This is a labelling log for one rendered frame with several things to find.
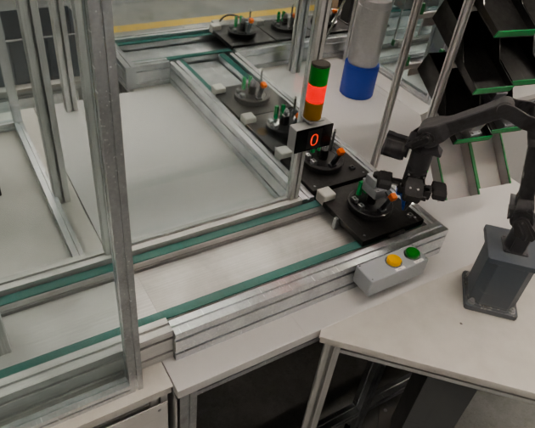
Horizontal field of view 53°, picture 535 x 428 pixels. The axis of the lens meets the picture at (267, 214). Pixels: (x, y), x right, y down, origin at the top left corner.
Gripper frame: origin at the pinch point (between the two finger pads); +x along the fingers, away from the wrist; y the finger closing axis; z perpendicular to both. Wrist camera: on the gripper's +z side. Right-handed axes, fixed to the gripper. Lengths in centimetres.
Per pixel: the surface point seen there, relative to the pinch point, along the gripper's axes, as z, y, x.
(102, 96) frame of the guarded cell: 62, -55, -52
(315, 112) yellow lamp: -3.8, -29.4, -19.2
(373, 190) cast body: -7.4, -8.8, 4.5
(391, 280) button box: 15.8, 0.6, 16.3
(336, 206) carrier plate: -6.5, -18.2, 12.5
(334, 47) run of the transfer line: -146, -35, 20
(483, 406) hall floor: -18, 61, 110
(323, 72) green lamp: -4.1, -29.0, -30.6
